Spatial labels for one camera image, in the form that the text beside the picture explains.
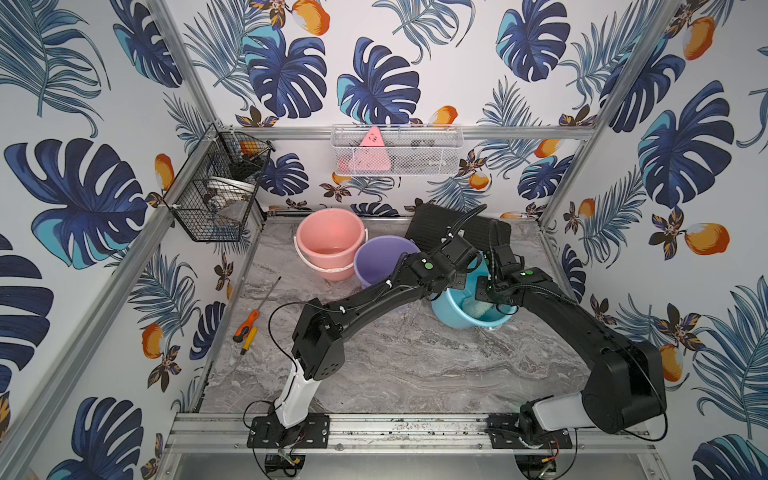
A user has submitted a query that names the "turquoise plastic bucket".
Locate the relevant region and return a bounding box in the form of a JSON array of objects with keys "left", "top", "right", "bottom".
[{"left": 431, "top": 262, "right": 518, "bottom": 330}]

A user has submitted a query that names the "purple plastic bucket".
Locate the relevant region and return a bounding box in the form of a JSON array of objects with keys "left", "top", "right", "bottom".
[{"left": 353, "top": 235, "right": 420, "bottom": 289}]

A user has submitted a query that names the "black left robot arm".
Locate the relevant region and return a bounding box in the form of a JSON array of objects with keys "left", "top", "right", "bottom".
[{"left": 273, "top": 234, "right": 481, "bottom": 430}]

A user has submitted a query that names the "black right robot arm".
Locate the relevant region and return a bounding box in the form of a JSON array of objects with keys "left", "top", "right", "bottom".
[{"left": 476, "top": 238, "right": 667, "bottom": 441}]

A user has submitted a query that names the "pink plastic bucket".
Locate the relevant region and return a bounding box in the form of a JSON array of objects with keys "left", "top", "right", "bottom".
[{"left": 293, "top": 208, "right": 369, "bottom": 282}]

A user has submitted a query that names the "black plastic tool case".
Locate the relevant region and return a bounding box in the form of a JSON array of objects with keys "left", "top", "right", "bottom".
[{"left": 405, "top": 204, "right": 512, "bottom": 252}]

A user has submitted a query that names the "pink triangular object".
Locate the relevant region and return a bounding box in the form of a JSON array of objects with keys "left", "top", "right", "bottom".
[{"left": 348, "top": 126, "right": 392, "bottom": 174}]

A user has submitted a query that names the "white wire shelf basket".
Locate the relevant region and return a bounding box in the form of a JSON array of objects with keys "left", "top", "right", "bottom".
[{"left": 330, "top": 125, "right": 464, "bottom": 177}]

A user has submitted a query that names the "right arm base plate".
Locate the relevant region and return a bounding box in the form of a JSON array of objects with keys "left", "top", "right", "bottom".
[{"left": 484, "top": 413, "right": 573, "bottom": 451}]

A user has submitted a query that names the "aluminium front rail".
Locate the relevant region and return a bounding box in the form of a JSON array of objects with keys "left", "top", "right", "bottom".
[{"left": 165, "top": 414, "right": 656, "bottom": 456}]

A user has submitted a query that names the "yellow handled screwdriver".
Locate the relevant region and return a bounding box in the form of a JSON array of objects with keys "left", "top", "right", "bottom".
[{"left": 240, "top": 327, "right": 258, "bottom": 356}]

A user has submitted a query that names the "orange handled screwdriver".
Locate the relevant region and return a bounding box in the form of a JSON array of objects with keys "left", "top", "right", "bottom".
[{"left": 233, "top": 277, "right": 281, "bottom": 344}]

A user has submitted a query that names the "black wire basket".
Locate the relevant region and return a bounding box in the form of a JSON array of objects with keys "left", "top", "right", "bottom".
[{"left": 162, "top": 125, "right": 275, "bottom": 244}]

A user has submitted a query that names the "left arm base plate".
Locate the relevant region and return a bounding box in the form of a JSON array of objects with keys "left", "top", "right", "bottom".
[{"left": 247, "top": 413, "right": 331, "bottom": 449}]

